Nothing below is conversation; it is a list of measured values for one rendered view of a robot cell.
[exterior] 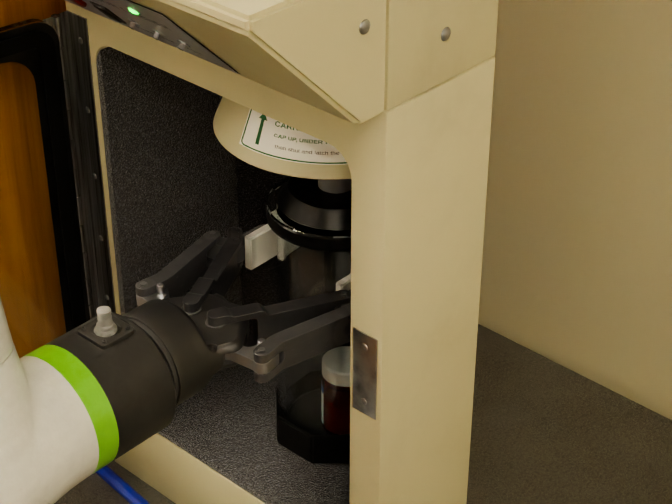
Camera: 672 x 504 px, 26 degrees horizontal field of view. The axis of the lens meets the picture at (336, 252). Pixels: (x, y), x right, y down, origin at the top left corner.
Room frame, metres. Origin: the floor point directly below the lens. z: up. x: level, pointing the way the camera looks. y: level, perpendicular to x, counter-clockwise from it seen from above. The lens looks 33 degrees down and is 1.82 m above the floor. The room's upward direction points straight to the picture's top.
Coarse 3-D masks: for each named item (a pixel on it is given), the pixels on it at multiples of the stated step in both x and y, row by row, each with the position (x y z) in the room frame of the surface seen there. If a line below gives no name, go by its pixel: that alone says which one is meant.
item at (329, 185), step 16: (288, 192) 0.96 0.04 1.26; (304, 192) 0.96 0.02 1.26; (320, 192) 0.96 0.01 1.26; (336, 192) 0.96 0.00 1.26; (288, 208) 0.95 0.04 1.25; (304, 208) 0.94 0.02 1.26; (320, 208) 0.94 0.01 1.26; (336, 208) 0.94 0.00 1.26; (304, 224) 0.94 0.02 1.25; (320, 224) 0.93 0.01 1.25; (336, 224) 0.93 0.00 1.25
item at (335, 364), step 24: (288, 240) 0.93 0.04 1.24; (288, 264) 0.95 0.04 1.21; (312, 264) 0.93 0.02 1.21; (336, 264) 0.93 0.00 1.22; (288, 288) 0.95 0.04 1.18; (312, 288) 0.93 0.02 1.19; (312, 360) 0.93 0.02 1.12; (336, 360) 0.93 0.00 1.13; (288, 384) 0.95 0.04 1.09; (312, 384) 0.93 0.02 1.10; (336, 384) 0.93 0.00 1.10; (288, 408) 0.95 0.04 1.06; (312, 408) 0.93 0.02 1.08; (336, 408) 0.93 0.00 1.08; (336, 432) 0.93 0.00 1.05
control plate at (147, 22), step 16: (96, 0) 0.89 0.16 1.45; (112, 0) 0.85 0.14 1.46; (128, 0) 0.82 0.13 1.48; (128, 16) 0.88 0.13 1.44; (144, 16) 0.84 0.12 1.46; (160, 16) 0.81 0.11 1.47; (144, 32) 0.90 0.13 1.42; (160, 32) 0.86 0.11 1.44; (176, 32) 0.83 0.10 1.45; (192, 48) 0.85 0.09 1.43; (224, 64) 0.84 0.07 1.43
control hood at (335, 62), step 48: (144, 0) 0.80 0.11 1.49; (192, 0) 0.75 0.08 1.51; (240, 0) 0.74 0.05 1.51; (288, 0) 0.75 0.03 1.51; (336, 0) 0.77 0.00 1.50; (384, 0) 0.80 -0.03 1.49; (240, 48) 0.77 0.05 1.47; (288, 48) 0.74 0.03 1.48; (336, 48) 0.77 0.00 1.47; (384, 48) 0.80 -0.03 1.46; (336, 96) 0.77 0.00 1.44
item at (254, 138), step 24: (216, 120) 0.96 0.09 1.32; (240, 120) 0.93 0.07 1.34; (264, 120) 0.91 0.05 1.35; (240, 144) 0.92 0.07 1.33; (264, 144) 0.90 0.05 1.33; (288, 144) 0.90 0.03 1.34; (312, 144) 0.89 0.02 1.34; (264, 168) 0.90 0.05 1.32; (288, 168) 0.89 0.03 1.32; (312, 168) 0.89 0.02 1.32; (336, 168) 0.89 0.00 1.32
